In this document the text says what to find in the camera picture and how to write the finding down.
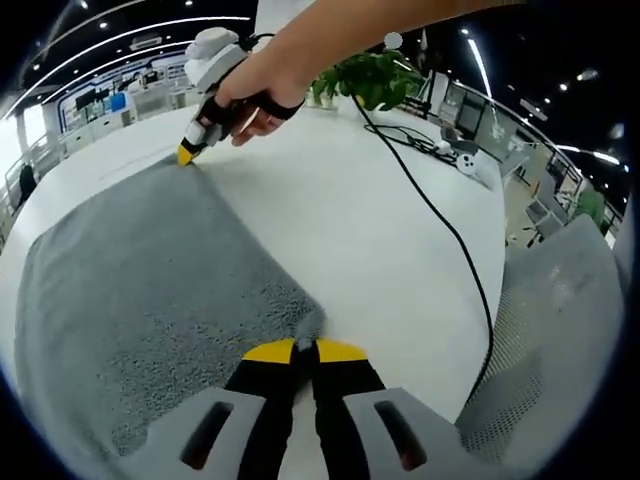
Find grey mesh chair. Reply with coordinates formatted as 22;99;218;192
453;214;627;464

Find grey towel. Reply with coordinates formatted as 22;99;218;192
14;162;330;459

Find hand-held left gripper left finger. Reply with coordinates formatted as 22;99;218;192
124;338;299;480

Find white table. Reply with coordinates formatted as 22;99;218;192
0;92;507;451

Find person's right hand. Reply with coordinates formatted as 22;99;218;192
216;49;307;148

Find white handheld controller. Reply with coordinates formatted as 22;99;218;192
456;149;502;190

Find green potted plant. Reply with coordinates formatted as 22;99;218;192
310;49;427;113

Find coiled black cable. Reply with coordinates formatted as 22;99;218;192
366;123;461;162

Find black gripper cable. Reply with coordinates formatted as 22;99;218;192
234;32;497;406

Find black office chair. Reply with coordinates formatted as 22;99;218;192
16;164;37;207

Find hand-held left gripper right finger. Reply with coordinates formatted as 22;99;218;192
312;339;481;480

